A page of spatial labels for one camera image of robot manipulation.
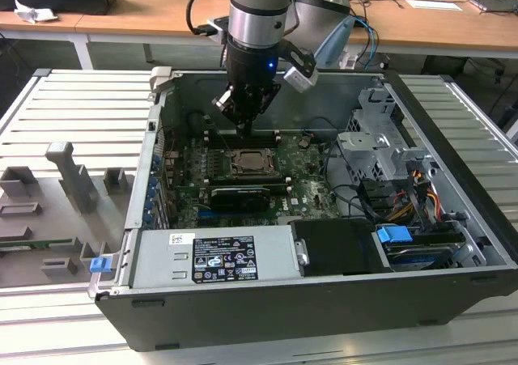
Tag black CPU socket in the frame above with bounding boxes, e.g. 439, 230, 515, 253
228, 146, 284, 178

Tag metal socket cover frame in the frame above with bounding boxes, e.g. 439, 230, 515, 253
231, 148, 281, 176

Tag green motherboard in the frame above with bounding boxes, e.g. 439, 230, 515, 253
163, 129, 345, 228

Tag black graphics card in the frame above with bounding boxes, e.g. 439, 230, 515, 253
209, 185, 271, 214

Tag silver laptop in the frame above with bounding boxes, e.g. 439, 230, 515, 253
467, 0, 518, 16

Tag silver green CPU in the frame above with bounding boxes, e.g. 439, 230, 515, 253
238, 153, 270, 171

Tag black silver PC case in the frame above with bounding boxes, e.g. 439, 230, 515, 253
87, 67, 518, 352

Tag small silver wrist camera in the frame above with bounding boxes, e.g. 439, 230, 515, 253
211, 88, 236, 118

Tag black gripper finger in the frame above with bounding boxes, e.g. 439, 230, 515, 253
229, 82, 254, 135
244, 82, 283, 136

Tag blue cable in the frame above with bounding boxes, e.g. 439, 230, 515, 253
355, 15, 380, 65

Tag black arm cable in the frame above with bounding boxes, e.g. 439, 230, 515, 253
185, 0, 230, 37

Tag orange yellow wires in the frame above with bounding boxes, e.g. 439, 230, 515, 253
386, 202, 416, 223

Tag blue disk carrier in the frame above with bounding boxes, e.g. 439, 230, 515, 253
375, 226, 473, 272

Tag blue plastic latch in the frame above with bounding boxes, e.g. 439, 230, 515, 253
88, 256, 113, 275

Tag yellow red power wires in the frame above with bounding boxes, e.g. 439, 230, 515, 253
420, 190, 441, 220

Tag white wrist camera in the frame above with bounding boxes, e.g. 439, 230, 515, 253
282, 59, 320, 94

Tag white flat desk plate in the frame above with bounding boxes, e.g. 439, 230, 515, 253
405, 0, 465, 12

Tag silver perforated drive cage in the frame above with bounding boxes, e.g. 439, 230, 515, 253
336, 87, 439, 182

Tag grey parts rack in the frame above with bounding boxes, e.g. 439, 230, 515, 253
0, 141, 138, 290

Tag crumpled white paper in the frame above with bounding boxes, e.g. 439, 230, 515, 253
14, 0, 58, 25

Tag black plastic air shroud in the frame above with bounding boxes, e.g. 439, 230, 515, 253
291, 218, 393, 278

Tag wooden office desk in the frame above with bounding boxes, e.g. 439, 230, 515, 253
0, 0, 518, 73

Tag white power adapter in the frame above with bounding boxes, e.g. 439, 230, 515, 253
338, 50, 359, 70

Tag silver labelled power supply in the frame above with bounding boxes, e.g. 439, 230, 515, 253
128, 223, 304, 290

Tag black hard disk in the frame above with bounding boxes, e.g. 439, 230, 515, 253
384, 241, 456, 267

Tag grey plastic case latch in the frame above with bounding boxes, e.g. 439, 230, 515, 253
148, 66, 176, 95

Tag RAM slot white clips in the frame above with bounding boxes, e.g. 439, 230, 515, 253
205, 129, 282, 135
210, 177, 293, 183
210, 184, 294, 191

